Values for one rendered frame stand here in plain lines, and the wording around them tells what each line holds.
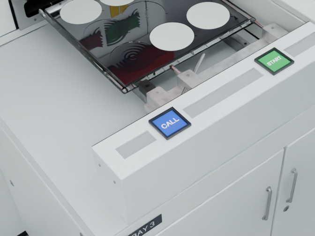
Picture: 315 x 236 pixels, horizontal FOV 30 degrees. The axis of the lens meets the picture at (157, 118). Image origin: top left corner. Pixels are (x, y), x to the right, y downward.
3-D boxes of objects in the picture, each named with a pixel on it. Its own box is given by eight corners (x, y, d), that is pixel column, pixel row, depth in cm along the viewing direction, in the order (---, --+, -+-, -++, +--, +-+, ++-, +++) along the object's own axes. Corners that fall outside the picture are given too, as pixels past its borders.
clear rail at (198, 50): (120, 92, 122) (119, 88, 121) (253, 20, 137) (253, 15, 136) (123, 96, 122) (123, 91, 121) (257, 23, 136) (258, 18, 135)
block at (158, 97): (146, 102, 121) (146, 92, 119) (160, 95, 123) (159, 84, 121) (170, 124, 117) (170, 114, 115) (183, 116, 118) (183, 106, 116)
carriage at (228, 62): (144, 114, 123) (143, 104, 121) (271, 41, 137) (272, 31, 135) (168, 136, 119) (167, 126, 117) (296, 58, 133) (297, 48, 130)
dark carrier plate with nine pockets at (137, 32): (44, 11, 142) (44, 9, 142) (158, -41, 155) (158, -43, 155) (125, 87, 123) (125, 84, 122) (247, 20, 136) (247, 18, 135)
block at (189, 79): (177, 85, 124) (176, 75, 122) (190, 78, 126) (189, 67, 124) (201, 106, 120) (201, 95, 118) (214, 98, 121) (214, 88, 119)
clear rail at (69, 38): (37, 13, 143) (36, 8, 142) (42, 11, 143) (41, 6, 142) (123, 96, 122) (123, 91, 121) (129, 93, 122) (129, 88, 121)
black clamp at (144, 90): (138, 90, 124) (138, 81, 122) (147, 85, 124) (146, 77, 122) (148, 99, 122) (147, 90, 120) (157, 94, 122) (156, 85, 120)
